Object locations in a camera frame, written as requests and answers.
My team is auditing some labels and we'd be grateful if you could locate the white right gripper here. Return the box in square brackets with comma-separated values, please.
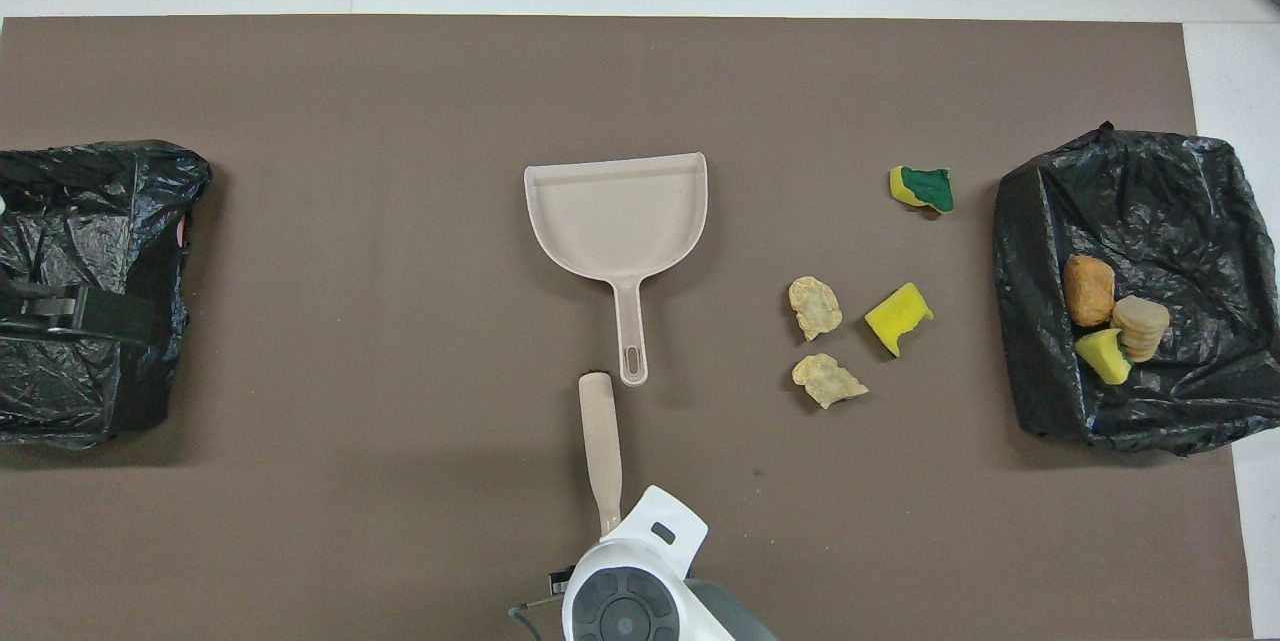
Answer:
[598, 486, 708, 577]

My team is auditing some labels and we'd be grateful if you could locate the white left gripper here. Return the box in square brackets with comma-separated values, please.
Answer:
[0, 283, 169, 349]

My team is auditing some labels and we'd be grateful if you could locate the beige food piece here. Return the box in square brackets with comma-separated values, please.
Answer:
[792, 353, 869, 410]
[788, 276, 843, 342]

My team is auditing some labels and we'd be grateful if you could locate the beige plastic dustpan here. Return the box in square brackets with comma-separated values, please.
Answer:
[523, 152, 709, 388]

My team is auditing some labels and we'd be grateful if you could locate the notched yellow sponge piece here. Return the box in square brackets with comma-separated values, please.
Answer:
[864, 282, 935, 358]

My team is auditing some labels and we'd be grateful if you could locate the green and yellow sponge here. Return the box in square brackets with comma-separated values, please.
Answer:
[889, 165, 955, 215]

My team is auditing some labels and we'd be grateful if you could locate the yellow sponge wedge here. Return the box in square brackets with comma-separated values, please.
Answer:
[1075, 328, 1133, 387]

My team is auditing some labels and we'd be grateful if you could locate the orange-brown sponge lump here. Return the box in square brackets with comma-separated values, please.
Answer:
[1063, 255, 1116, 327]

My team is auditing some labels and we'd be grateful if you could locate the beige layered sponge chunk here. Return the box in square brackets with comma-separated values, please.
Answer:
[1112, 296, 1171, 363]

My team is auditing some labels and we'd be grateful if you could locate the black bag-lined bin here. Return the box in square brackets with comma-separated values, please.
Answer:
[993, 121, 1280, 459]
[0, 139, 213, 450]

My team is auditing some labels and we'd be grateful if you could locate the brown table mat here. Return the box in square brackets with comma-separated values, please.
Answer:
[0, 16, 1253, 641]

